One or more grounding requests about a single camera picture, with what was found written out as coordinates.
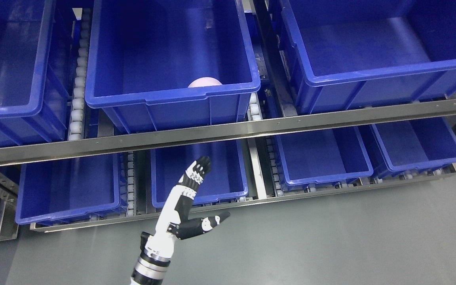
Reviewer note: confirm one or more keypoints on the blue bin upper left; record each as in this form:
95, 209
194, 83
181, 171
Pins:
35, 58

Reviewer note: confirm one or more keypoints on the blue bin upper middle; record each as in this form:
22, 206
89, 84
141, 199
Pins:
144, 54

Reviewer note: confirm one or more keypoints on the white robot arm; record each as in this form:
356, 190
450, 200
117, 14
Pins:
148, 270

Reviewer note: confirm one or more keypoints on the blue bin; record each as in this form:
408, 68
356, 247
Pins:
35, 58
313, 159
226, 181
68, 190
144, 54
414, 146
350, 54

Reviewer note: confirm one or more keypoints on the blue bin lower far right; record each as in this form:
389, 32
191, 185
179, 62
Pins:
414, 146

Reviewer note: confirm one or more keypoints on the pink bowl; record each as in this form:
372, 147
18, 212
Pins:
204, 82

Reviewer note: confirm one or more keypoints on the blue bin lower left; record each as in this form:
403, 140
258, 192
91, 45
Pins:
68, 190

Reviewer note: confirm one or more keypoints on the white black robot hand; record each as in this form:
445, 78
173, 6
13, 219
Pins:
174, 223

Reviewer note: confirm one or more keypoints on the blue bin lower middle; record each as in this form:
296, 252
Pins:
226, 181

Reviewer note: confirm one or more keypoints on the blue bin upper right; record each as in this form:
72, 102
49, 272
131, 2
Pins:
350, 54

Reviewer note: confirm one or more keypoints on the steel shelf rail upper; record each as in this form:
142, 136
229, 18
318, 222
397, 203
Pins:
223, 132

